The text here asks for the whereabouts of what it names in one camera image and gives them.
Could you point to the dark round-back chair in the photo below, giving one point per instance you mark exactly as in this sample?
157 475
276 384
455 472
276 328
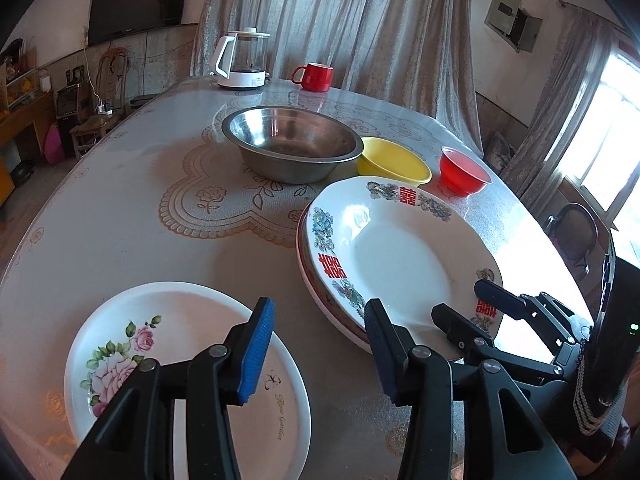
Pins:
575 230

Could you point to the stainless steel bowl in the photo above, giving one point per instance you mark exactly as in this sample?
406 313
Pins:
295 135

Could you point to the yellow plastic bowl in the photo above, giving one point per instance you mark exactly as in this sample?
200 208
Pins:
395 160

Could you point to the dark wooden bench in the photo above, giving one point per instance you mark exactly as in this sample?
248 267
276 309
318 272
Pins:
140 101

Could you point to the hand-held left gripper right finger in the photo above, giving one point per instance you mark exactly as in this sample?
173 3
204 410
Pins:
381 355

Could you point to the wall electrical panel box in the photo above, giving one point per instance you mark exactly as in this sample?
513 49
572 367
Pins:
512 17

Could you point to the wooden display shelf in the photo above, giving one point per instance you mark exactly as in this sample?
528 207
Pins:
17 75

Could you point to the bright window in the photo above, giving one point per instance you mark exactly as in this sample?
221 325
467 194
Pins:
610 125

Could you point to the red plastic bowl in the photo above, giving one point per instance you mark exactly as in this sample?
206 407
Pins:
462 172

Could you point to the black speaker box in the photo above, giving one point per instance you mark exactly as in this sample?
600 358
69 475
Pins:
67 102

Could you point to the white glass electric kettle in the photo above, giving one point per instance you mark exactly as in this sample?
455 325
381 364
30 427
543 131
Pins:
240 60

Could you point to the grey window curtain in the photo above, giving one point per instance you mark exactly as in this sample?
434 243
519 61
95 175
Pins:
565 105

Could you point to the white plate with red characters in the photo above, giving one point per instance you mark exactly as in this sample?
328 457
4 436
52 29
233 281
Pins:
400 260

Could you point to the white plate with pink rose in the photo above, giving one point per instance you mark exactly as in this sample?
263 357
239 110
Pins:
190 320

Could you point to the printed lace tablecloth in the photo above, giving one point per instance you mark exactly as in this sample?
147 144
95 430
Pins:
125 210

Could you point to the white plate with red rim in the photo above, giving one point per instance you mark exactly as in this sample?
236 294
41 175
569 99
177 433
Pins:
303 255

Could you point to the wooden chair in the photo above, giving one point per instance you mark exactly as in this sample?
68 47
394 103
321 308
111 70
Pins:
95 125

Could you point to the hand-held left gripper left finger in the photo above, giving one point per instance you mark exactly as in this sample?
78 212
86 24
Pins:
257 355

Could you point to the red mug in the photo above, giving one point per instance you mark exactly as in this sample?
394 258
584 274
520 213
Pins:
315 77

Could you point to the pink bag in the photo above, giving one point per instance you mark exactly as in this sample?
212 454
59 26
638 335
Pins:
52 145

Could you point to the wooden desk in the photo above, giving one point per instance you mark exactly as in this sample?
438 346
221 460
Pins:
25 120

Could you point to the white power strip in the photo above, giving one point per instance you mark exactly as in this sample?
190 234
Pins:
105 108

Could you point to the black wall television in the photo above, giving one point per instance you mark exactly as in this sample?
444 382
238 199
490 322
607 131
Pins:
140 5

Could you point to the small white box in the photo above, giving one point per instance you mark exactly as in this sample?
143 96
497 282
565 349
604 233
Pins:
45 83

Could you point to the long grey curtain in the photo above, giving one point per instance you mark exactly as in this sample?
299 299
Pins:
350 25

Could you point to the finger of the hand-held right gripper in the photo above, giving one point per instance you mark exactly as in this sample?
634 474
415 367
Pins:
500 297
457 327

